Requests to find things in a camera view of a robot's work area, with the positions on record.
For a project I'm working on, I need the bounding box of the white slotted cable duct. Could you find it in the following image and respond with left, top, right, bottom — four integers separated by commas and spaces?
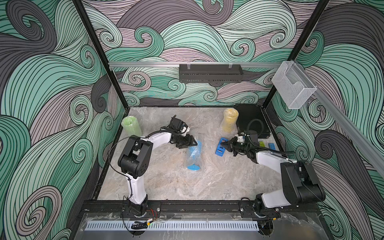
85, 220, 259, 232

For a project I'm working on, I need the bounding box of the black hard case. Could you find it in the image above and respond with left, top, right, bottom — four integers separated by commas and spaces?
234, 104, 271, 139

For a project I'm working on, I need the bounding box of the blue tape dispenser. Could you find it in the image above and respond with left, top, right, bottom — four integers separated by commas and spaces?
215, 138, 228, 157

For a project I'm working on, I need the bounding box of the green plastic wine glass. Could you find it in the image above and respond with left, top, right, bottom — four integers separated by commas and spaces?
121, 116, 142, 136

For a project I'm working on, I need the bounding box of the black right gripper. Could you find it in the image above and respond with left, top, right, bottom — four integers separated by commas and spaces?
220, 136, 249, 156

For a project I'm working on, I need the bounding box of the clear acrylic wall box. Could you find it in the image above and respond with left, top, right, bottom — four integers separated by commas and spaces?
272, 61, 317, 110

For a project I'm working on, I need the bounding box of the black frame post right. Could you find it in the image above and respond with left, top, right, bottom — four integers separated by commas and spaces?
262, 1, 329, 110

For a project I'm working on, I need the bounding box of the blue toy brick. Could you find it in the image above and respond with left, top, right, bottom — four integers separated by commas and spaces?
268, 143, 276, 150

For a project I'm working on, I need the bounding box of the black wall tray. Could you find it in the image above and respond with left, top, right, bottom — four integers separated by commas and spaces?
179, 64, 244, 84

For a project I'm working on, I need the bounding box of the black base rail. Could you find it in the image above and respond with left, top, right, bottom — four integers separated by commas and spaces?
81, 200, 320, 219

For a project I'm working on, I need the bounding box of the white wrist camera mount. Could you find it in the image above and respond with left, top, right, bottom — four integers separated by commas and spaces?
237, 136, 246, 143
180, 126, 190, 136

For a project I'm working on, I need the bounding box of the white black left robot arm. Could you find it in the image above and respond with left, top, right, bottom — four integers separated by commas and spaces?
118, 116, 198, 216

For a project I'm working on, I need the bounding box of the black frame post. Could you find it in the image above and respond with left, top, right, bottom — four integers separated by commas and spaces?
262, 1, 329, 110
73, 0, 130, 113

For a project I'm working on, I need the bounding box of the black frame post left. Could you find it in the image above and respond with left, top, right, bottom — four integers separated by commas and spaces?
73, 0, 130, 113

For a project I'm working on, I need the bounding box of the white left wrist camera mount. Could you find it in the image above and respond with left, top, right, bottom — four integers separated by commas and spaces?
180, 126, 190, 136

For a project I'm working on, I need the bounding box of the blue plastic wine glass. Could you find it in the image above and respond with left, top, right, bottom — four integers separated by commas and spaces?
187, 141, 202, 171

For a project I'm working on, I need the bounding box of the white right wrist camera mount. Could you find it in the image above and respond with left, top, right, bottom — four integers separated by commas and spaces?
237, 136, 246, 143

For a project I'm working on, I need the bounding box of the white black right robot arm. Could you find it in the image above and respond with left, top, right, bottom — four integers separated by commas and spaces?
219, 134, 326, 218

